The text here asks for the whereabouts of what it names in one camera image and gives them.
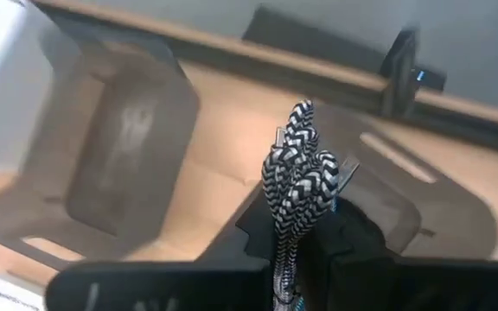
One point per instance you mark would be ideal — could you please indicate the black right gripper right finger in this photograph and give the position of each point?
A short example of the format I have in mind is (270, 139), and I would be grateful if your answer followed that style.
(404, 285)

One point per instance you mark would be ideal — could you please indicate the dark grey plastic bin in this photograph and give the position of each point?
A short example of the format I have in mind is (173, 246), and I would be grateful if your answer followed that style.
(448, 207)
(59, 129)

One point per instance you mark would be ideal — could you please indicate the black table-level camera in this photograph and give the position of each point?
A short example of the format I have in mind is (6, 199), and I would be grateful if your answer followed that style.
(400, 73)

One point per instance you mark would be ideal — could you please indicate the white box with adapter print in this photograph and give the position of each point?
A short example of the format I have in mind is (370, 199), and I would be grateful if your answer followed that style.
(7, 296)

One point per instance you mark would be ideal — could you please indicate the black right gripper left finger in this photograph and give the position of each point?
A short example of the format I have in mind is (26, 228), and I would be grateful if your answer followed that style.
(167, 289)

